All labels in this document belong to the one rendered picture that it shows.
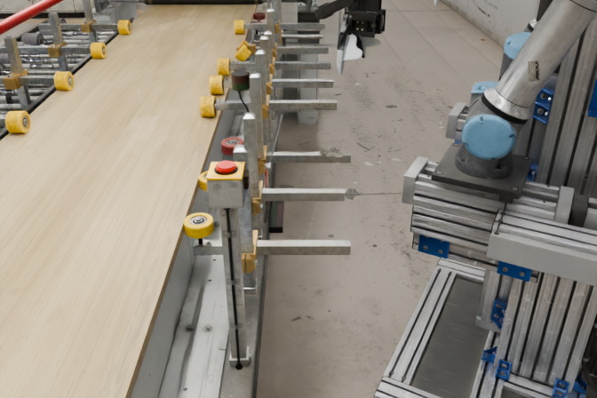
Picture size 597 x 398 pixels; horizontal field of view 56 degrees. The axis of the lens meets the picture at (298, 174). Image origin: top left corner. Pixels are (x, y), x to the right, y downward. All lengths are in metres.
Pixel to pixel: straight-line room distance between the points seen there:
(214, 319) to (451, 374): 0.88
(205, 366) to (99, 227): 0.46
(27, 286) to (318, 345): 1.34
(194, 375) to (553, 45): 1.13
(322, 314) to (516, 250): 1.29
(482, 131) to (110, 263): 0.93
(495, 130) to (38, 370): 1.06
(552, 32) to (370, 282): 1.76
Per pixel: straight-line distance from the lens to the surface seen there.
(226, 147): 1.96
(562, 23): 1.29
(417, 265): 2.92
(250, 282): 1.59
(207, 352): 1.58
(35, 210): 1.76
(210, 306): 1.71
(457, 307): 2.38
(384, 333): 2.53
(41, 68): 3.43
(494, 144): 1.35
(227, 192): 1.11
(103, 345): 1.25
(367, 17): 1.33
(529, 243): 1.47
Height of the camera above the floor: 1.74
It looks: 28 degrees down
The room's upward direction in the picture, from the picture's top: straight up
